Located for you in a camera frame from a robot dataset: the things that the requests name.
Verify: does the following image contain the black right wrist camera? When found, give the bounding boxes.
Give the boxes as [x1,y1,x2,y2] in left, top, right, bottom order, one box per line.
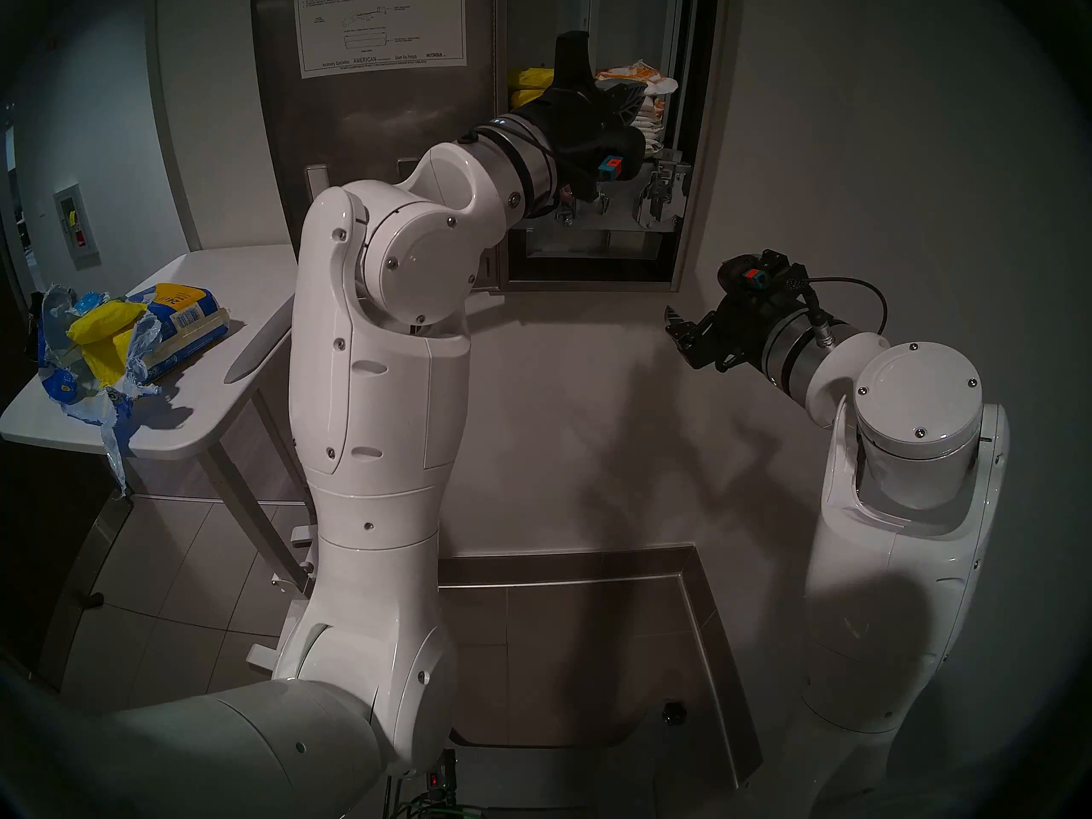
[717,249,808,303]

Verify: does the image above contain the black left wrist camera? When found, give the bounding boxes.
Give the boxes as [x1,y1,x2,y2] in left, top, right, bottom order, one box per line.
[593,131,648,183]

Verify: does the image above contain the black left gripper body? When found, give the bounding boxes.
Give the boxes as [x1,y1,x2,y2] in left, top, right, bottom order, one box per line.
[515,30,637,200]

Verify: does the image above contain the white table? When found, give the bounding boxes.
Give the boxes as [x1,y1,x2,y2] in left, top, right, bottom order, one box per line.
[0,244,321,682]

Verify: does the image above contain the chrome dispenser lever mechanism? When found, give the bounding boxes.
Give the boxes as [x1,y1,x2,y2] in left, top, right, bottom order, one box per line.
[555,190,610,228]
[636,162,690,229]

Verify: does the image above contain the black power box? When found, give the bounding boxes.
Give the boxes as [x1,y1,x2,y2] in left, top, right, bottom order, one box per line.
[422,745,462,819]

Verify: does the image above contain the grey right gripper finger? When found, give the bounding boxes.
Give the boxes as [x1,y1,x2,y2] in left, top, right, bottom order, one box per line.
[664,306,716,371]

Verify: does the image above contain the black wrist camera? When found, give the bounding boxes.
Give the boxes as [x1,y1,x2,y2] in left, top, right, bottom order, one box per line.
[717,249,808,303]
[593,131,648,183]

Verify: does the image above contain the blue pad package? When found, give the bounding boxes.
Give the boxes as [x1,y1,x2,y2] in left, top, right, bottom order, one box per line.
[38,282,232,496]

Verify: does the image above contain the dark robot base platform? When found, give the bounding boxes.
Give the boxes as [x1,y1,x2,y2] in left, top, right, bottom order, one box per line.
[448,698,743,819]

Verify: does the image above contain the white instruction sheet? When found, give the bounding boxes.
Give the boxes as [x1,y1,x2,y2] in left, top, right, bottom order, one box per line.
[294,0,468,79]

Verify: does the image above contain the stainless steel dispenser cabinet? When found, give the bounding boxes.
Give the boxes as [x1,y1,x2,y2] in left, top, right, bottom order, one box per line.
[495,0,728,294]

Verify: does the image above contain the stainless steel dispenser door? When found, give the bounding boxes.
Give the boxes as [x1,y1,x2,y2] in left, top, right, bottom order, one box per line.
[252,0,504,293]

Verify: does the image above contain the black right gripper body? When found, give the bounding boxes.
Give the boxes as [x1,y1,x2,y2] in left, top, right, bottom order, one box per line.
[712,295,791,375]

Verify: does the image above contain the black cable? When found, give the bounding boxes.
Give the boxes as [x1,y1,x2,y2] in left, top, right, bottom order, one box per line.
[802,275,889,336]

